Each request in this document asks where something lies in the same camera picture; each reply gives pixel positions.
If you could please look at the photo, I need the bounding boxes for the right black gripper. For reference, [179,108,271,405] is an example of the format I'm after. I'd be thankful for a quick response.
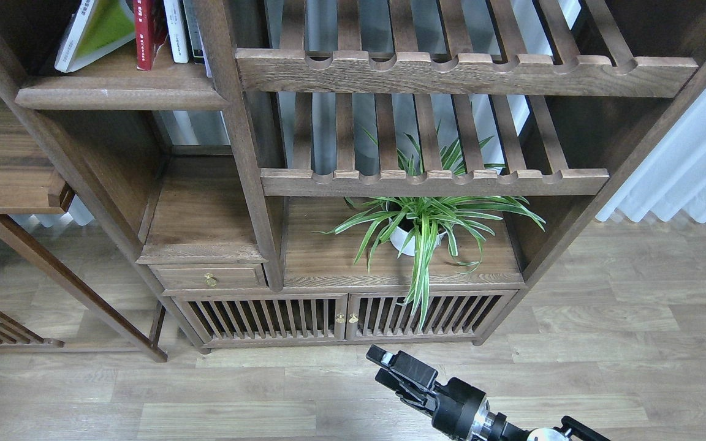
[365,344,485,440]

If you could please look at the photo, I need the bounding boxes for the red cover book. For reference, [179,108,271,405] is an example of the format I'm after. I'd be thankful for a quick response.
[132,0,167,72]

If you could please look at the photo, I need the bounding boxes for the yellow green cover book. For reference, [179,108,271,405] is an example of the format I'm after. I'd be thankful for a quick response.
[54,1,135,72]

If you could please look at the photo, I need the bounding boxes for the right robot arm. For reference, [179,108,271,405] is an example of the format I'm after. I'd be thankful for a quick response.
[366,344,606,440]

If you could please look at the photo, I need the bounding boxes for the brass cabinet door knobs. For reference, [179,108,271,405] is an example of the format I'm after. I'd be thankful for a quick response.
[335,313,359,323]

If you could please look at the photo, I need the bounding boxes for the white plant pot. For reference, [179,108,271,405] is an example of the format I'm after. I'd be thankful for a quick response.
[387,210,447,262]

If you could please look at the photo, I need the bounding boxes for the brass drawer knob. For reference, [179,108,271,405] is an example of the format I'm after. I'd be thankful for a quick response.
[204,273,218,287]

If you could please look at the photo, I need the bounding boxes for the dark wooden bookshelf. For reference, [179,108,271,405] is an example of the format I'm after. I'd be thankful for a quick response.
[0,1,706,353]

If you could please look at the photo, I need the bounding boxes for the white curtain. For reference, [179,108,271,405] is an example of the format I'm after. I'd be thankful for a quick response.
[596,89,706,223]

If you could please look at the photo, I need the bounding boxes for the dark upright book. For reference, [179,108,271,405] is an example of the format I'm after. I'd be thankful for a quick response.
[184,0,205,64]

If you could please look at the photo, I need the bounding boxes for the white upright book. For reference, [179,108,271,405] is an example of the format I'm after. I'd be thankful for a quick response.
[163,0,190,64]

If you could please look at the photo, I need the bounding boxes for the wooden side furniture left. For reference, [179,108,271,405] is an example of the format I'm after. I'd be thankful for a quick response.
[0,98,73,352]

